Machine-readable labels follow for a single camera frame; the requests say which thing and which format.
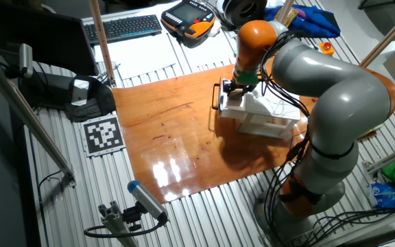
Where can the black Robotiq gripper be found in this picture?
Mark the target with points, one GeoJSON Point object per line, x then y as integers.
{"type": "Point", "coordinates": [239, 85]}

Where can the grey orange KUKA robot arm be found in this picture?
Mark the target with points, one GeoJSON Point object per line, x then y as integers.
{"type": "Point", "coordinates": [345, 96]}

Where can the black round spool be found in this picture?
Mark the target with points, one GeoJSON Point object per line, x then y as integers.
{"type": "Point", "coordinates": [245, 10]}

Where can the glossy orange wooden board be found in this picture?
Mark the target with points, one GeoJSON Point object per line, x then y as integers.
{"type": "Point", "coordinates": [170, 144]}

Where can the grey green-button box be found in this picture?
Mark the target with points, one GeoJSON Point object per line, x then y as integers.
{"type": "Point", "coordinates": [317, 48]}

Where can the black orange teach pendant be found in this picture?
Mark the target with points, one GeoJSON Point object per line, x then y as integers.
{"type": "Point", "coordinates": [187, 15]}

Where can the orange red-button box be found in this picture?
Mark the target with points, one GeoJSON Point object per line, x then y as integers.
{"type": "Point", "coordinates": [328, 50]}

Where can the blue cloth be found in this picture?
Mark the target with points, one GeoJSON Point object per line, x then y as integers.
{"type": "Point", "coordinates": [314, 24]}

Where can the white printed paper sheet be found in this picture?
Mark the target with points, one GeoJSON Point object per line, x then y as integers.
{"type": "Point", "coordinates": [139, 58]}

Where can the black computer keyboard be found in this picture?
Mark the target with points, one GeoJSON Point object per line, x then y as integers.
{"type": "Point", "coordinates": [122, 28]}

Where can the yellow green-button box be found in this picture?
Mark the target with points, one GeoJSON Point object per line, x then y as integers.
{"type": "Point", "coordinates": [369, 132]}

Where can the black white fiducial marker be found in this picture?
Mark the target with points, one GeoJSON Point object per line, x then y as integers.
{"type": "Point", "coordinates": [103, 135]}

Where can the black fabric bag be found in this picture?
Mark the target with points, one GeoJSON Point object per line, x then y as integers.
{"type": "Point", "coordinates": [94, 103]}

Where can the shiny grey rectangular device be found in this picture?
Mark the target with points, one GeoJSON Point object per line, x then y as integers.
{"type": "Point", "coordinates": [80, 92]}

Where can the blue plastic bag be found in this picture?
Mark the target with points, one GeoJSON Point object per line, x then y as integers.
{"type": "Point", "coordinates": [386, 197]}

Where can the black computer monitor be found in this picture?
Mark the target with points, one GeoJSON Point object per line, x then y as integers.
{"type": "Point", "coordinates": [46, 41]}

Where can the dark metal bar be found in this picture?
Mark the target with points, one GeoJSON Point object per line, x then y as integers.
{"type": "Point", "coordinates": [382, 236]}

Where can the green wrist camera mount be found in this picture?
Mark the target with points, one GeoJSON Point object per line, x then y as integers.
{"type": "Point", "coordinates": [246, 78]}

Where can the white plastic drawer cabinet frame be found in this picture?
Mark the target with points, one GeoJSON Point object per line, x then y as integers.
{"type": "Point", "coordinates": [273, 106]}

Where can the aluminium frame post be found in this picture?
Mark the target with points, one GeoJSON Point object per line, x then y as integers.
{"type": "Point", "coordinates": [101, 44]}
{"type": "Point", "coordinates": [389, 33]}
{"type": "Point", "coordinates": [286, 10]}

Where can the brass bracket plate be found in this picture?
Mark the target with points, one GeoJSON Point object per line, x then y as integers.
{"type": "Point", "coordinates": [294, 14]}

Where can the silver camera with blue end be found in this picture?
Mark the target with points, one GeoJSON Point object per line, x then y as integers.
{"type": "Point", "coordinates": [146, 200]}

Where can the aluminium frame bar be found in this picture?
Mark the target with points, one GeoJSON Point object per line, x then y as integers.
{"type": "Point", "coordinates": [389, 158]}
{"type": "Point", "coordinates": [29, 119]}

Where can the short aluminium profile mount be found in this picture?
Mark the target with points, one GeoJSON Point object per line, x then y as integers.
{"type": "Point", "coordinates": [115, 223]}

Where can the silver depth camera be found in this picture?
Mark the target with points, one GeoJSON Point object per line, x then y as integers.
{"type": "Point", "coordinates": [26, 58]}

